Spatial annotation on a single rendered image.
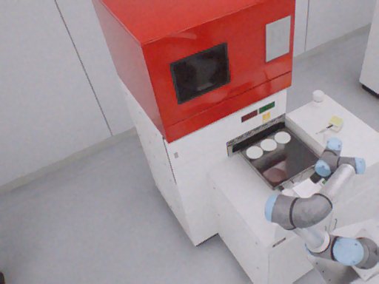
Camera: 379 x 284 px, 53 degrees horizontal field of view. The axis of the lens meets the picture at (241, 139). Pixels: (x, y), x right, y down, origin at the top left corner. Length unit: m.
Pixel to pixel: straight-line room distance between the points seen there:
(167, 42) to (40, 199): 2.40
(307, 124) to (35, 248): 2.31
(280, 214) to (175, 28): 0.88
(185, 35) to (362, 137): 1.24
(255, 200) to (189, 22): 1.05
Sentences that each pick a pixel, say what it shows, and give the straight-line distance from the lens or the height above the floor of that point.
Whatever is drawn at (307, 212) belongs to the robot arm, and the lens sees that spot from 1.43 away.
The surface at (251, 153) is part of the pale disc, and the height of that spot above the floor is 0.90.
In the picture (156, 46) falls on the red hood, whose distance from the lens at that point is 1.64.
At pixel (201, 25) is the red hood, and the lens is 1.70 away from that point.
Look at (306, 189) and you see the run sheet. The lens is 2.06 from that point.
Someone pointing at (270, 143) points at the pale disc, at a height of 0.90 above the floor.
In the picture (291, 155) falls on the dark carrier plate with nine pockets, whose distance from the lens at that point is 2.29.
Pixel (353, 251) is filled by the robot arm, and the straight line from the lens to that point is 1.77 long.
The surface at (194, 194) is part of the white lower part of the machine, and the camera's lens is 2.44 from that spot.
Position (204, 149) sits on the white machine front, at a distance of 2.20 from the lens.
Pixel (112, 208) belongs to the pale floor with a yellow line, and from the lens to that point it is 3.39.
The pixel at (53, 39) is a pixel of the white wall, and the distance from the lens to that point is 3.22.
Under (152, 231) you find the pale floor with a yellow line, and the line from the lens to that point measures 3.15.
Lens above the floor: 2.61
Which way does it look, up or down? 46 degrees down
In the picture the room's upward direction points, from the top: 4 degrees counter-clockwise
